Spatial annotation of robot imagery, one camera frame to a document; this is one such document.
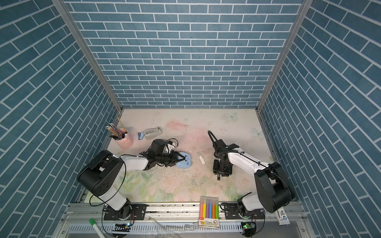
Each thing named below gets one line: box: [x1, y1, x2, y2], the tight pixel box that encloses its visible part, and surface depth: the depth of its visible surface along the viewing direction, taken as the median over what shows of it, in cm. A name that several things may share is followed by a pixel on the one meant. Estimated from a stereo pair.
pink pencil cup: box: [112, 127, 134, 150], surface depth 93 cm
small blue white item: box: [137, 131, 145, 141], surface depth 104 cm
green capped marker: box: [88, 218, 106, 238], surface depth 71 cm
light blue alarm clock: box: [175, 151, 191, 170], surface depth 88 cm
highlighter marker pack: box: [198, 195, 220, 229], surface depth 75 cm
